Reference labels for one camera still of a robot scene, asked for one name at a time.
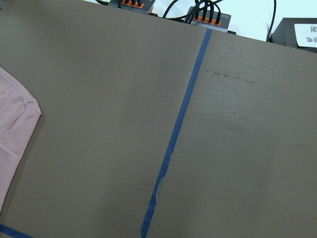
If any orange grey hub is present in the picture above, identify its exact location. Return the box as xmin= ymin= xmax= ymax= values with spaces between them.
xmin=187 ymin=7 xmax=231 ymax=32
xmin=108 ymin=0 xmax=155 ymax=14

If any pink Snoopy t-shirt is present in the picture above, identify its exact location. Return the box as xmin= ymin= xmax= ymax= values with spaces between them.
xmin=0 ymin=68 xmax=41 ymax=207

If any orange grey hub right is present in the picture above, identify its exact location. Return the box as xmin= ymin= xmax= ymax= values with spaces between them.
xmin=187 ymin=7 xmax=231 ymax=32

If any black box with label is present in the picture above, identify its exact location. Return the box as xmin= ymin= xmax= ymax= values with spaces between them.
xmin=269 ymin=18 xmax=317 ymax=53

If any orange grey hub left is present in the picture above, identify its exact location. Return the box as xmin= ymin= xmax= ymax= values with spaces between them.
xmin=108 ymin=0 xmax=155 ymax=14

